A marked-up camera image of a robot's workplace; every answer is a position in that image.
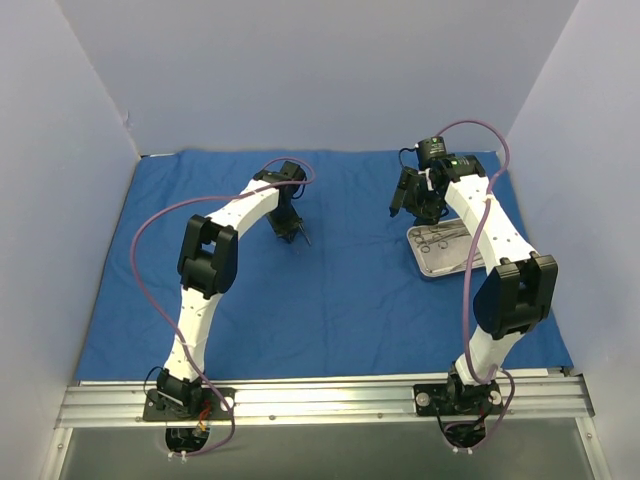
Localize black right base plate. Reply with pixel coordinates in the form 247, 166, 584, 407
412, 379, 504, 417

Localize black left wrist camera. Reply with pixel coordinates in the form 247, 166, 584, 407
279, 161, 307, 182

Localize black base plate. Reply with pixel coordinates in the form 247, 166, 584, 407
142, 388, 231, 422
412, 379, 504, 417

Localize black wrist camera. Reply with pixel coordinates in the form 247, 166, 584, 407
279, 161, 307, 182
415, 136, 448, 170

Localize aluminium frame rail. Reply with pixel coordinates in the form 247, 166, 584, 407
56, 369, 595, 428

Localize stainless steel instrument tray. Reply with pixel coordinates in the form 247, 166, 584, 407
406, 219, 472, 278

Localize steel surgical scissors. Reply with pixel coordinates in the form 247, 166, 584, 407
410, 228, 449, 254

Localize blue surgical cloth wrap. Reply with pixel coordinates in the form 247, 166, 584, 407
74, 148, 575, 384

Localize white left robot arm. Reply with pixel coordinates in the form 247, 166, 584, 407
157, 161, 307, 419

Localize steel forceps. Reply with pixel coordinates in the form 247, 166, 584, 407
298, 224, 311, 246

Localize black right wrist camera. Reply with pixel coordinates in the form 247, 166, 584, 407
415, 136, 448, 170

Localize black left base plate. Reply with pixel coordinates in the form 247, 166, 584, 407
142, 388, 231, 422

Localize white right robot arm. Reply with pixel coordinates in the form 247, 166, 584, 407
389, 155, 558, 413

